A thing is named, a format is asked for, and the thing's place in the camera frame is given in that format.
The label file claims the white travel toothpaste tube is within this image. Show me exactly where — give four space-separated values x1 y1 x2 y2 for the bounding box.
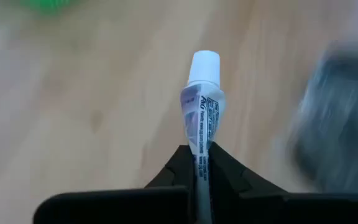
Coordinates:
180 49 227 224

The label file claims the green plastic basket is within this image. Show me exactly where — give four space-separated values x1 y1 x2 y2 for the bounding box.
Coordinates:
17 0 77 15

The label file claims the clear plastic bagged comb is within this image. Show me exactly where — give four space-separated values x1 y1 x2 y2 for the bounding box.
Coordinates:
286 40 358 194

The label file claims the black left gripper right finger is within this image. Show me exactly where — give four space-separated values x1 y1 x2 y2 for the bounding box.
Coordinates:
208 141 358 224

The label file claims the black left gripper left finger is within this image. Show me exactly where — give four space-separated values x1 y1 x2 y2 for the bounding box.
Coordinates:
32 144 198 224

